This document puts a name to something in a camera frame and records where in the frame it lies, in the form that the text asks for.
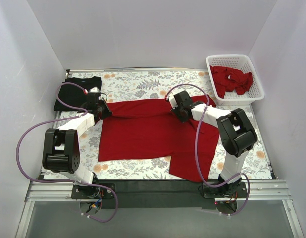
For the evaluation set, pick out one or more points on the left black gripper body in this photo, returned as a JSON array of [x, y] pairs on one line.
[[103, 110]]

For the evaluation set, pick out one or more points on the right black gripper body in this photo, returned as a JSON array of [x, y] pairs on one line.
[[181, 115]]

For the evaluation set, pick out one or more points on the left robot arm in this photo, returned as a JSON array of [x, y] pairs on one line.
[[61, 153]]

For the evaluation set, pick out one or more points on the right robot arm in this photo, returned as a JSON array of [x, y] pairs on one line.
[[236, 133]]

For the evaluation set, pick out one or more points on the red t-shirts in basket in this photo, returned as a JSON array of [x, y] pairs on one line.
[[228, 80]]

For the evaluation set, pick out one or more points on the floral patterned table mat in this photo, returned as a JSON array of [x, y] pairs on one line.
[[130, 86]]

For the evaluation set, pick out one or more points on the white plastic laundry basket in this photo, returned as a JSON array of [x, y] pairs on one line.
[[240, 62]]

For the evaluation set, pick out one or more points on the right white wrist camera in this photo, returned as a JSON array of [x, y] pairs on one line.
[[172, 101]]

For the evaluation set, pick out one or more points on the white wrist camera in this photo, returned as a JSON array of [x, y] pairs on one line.
[[172, 101], [92, 90]]

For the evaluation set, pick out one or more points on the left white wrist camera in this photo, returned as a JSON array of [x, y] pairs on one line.
[[92, 90]]

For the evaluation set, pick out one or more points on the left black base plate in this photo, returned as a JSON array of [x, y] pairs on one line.
[[90, 192]]

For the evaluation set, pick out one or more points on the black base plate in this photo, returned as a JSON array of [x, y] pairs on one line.
[[238, 191], [90, 192]]

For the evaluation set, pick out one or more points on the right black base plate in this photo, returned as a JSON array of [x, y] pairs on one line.
[[238, 191]]

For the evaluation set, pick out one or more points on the aluminium frame rail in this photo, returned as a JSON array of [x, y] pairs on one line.
[[161, 209]]

